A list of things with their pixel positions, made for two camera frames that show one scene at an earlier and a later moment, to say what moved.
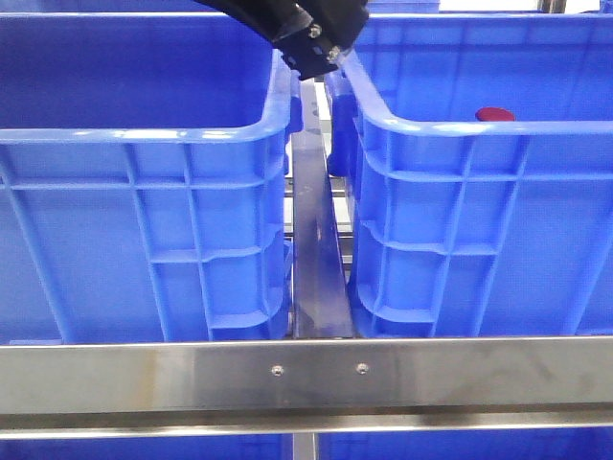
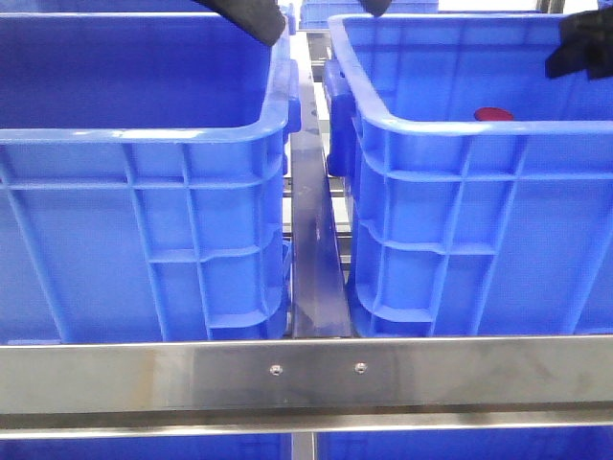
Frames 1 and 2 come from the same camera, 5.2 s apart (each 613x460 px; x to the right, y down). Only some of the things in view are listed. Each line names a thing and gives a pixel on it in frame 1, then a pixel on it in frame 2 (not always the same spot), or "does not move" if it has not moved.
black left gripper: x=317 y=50 to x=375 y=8
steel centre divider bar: x=321 y=301 does not move
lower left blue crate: x=258 y=448 does not move
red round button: x=494 y=114 does not move
